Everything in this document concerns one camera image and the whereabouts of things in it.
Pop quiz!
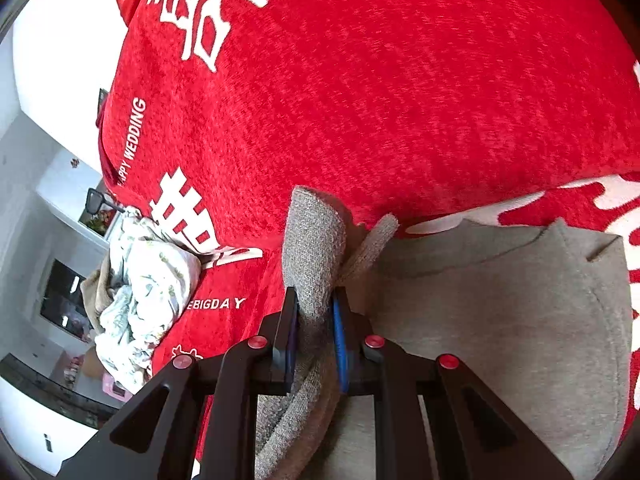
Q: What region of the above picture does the black ledge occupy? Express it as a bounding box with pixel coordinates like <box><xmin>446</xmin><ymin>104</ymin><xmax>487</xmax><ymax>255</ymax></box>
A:
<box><xmin>0</xmin><ymin>352</ymin><xmax>135</xmax><ymax>431</ymax></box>

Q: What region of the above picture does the pink box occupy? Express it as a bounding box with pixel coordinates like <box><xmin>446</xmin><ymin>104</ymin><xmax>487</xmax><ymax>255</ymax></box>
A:
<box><xmin>101</xmin><ymin>372</ymin><xmax>134</xmax><ymax>402</ymax></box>

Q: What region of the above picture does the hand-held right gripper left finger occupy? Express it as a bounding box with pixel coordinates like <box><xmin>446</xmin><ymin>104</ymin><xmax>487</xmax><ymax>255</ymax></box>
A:
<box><xmin>57</xmin><ymin>287</ymin><xmax>302</xmax><ymax>480</ymax></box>

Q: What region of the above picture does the red printed blanket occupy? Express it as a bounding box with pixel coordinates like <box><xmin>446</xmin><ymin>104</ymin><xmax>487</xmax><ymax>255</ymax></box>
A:
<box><xmin>95</xmin><ymin>0</ymin><xmax>640</xmax><ymax>480</ymax></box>

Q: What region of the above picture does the floral quilt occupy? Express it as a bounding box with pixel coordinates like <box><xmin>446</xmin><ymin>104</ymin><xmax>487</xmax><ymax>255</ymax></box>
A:
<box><xmin>94</xmin><ymin>205</ymin><xmax>203</xmax><ymax>395</ymax></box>

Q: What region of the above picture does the grey knit sweater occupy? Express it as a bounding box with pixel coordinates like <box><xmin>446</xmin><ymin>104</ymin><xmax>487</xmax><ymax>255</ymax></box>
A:
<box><xmin>252</xmin><ymin>186</ymin><xmax>632</xmax><ymax>480</ymax></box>

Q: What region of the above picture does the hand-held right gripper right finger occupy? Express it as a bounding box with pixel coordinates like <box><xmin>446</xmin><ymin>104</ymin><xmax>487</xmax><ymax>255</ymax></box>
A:
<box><xmin>332</xmin><ymin>286</ymin><xmax>576</xmax><ymax>480</ymax></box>

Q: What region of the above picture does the dark screen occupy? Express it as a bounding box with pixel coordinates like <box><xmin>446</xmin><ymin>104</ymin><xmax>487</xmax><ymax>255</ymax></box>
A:
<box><xmin>40</xmin><ymin>259</ymin><xmax>108</xmax><ymax>343</ymax></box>

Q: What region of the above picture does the brown cloth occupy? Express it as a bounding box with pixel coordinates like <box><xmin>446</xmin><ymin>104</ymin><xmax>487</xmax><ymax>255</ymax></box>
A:
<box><xmin>80</xmin><ymin>255</ymin><xmax>120</xmax><ymax>335</ymax></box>

